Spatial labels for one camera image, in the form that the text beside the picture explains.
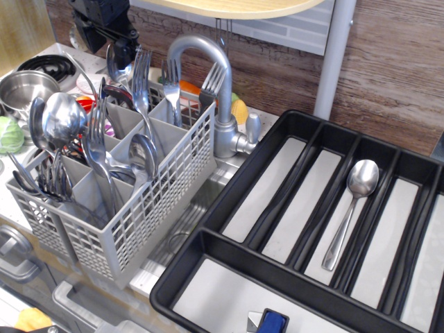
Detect light wooden shelf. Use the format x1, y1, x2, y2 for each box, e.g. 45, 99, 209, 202
143, 0, 322, 19

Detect black cutlery tray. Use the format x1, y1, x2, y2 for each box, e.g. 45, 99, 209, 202
150, 110, 443, 332

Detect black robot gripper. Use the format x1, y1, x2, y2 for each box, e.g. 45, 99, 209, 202
69, 0, 139, 69

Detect grey plastic cutlery basket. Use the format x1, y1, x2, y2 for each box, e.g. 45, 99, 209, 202
6, 82, 216, 288

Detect steel spoon in tray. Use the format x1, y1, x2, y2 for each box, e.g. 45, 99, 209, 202
321, 160, 379, 271

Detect green toy cabbage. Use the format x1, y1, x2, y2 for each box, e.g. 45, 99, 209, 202
1, 116, 24, 154

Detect yellow toy corn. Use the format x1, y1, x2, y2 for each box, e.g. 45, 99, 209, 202
231, 99, 248, 125

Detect big steel spoon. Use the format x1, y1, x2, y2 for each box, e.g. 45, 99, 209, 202
106, 43, 132, 94

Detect hanging steel strainer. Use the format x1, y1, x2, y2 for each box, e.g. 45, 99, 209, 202
69, 25, 83, 51

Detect blue black object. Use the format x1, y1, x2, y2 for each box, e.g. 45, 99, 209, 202
246, 308, 289, 333

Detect steel fork compartment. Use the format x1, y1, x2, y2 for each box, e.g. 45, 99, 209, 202
82, 100, 116, 218
161, 60, 182, 128

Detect steel spoon centre compartment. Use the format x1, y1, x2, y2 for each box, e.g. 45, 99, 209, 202
128, 134, 159, 195

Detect steel fork back compartment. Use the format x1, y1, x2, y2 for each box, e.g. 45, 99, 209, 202
161, 60, 182, 128

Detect orange toy carrot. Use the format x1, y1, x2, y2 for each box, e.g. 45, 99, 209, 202
180, 80, 200, 96

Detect steel forks left compartment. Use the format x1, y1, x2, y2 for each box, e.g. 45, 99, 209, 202
7, 151, 75, 203

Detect steel cooking pot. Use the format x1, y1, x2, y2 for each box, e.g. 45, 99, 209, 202
1, 70, 61, 120

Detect silver sink faucet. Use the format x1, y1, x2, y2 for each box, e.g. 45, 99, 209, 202
167, 34, 261, 157

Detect steel fork front compartment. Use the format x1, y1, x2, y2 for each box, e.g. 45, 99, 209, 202
82, 100, 116, 218

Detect tall steel fork middle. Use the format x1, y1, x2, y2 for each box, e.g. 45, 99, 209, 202
132, 47, 155, 146

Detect large steel ladle spoon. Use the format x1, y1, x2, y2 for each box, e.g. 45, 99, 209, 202
42, 92, 88, 149

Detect black stove burner coil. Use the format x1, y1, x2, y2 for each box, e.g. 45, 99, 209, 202
17, 55, 76, 83

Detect steel fork near faucet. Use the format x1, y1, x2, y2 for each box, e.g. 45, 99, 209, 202
198, 62, 226, 114

